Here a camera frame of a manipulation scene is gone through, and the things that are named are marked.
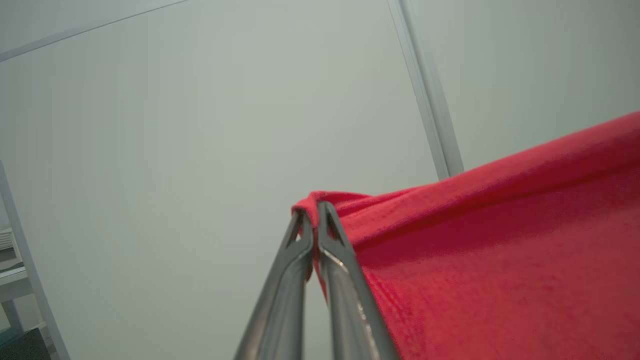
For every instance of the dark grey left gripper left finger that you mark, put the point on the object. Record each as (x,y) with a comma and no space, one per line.
(280,310)

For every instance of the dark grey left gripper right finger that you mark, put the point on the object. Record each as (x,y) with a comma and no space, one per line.
(350,310)

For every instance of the red and white striped garment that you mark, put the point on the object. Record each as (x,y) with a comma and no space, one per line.
(500,275)

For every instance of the black computer case teal trim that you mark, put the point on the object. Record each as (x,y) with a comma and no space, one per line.
(22,347)

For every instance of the grey aluminium partition post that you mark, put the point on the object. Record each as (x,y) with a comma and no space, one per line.
(440,125)

